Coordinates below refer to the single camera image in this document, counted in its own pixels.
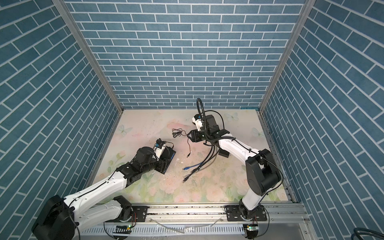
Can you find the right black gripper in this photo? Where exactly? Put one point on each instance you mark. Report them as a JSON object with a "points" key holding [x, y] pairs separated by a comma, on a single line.
{"points": [[194, 136]]}

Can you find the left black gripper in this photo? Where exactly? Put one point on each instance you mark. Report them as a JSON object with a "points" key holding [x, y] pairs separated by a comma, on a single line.
{"points": [[162, 165]]}

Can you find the black network switch blue ports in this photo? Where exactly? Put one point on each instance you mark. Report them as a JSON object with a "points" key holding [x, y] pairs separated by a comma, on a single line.
{"points": [[168, 154]]}

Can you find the black ethernet cable gold plug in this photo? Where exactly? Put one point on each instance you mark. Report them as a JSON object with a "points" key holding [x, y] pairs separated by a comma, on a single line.
{"points": [[221, 117]]}

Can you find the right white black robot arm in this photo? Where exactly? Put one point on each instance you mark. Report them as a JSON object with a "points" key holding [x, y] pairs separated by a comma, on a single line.
{"points": [[262, 173]]}

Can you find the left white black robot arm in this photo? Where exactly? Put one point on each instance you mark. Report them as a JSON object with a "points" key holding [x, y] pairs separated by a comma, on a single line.
{"points": [[65, 218]]}

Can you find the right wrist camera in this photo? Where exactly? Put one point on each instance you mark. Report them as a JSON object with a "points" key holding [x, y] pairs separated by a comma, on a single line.
{"points": [[198, 122]]}

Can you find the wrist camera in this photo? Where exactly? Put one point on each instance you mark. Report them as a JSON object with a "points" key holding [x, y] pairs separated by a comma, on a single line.
{"points": [[198, 122], [159, 147]]}

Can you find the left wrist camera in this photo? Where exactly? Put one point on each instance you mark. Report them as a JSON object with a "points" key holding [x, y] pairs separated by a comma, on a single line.
{"points": [[159, 147]]}

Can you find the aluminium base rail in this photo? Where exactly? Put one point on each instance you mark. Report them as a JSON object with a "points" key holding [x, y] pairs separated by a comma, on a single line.
{"points": [[274, 221]]}

